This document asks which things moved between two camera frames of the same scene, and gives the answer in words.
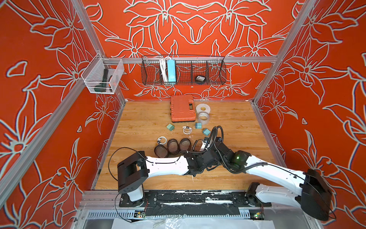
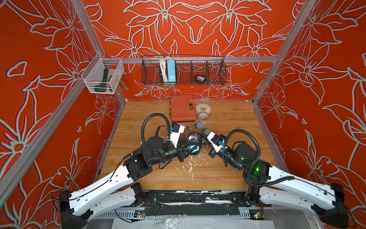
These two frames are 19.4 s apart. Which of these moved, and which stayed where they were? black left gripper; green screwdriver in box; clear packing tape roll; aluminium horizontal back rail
Moved: black left gripper
Stayed: green screwdriver in box; aluminium horizontal back rail; clear packing tape roll
